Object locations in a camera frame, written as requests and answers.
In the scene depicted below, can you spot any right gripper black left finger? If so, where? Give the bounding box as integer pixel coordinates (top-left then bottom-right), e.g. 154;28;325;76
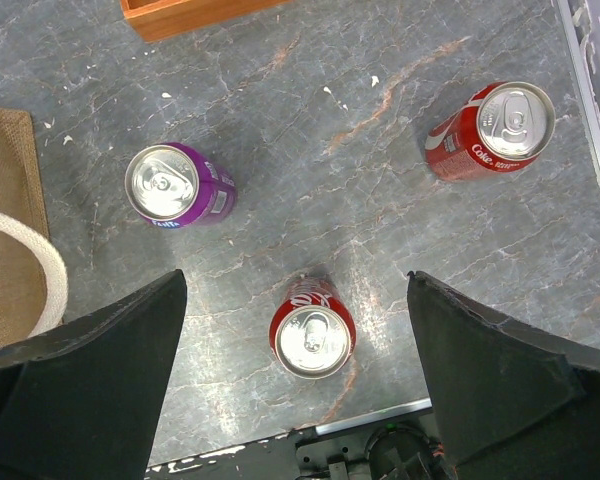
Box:
0;270;187;479

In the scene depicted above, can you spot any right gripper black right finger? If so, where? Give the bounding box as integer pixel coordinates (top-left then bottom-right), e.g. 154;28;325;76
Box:
407;271;600;479

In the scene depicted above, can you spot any purple soda can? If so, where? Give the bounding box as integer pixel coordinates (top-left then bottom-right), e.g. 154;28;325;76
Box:
124;142;237;229

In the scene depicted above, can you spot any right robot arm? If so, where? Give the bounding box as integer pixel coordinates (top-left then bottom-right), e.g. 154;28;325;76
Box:
0;270;600;479

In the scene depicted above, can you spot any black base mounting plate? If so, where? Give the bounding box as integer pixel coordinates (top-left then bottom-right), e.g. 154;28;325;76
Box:
144;398;457;479

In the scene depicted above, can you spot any red cola can front right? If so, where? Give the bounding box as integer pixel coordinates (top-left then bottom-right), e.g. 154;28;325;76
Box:
269;276;356;380

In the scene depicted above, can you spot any red cola can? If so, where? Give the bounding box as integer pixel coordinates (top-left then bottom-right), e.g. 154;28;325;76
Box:
424;81;556;182
269;276;356;380

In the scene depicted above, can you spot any red cola can far right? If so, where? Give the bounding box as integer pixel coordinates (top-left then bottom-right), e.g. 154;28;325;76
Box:
424;81;556;182

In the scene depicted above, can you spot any orange wooden divided tray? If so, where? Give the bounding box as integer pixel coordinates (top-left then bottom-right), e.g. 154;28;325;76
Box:
120;0;283;43

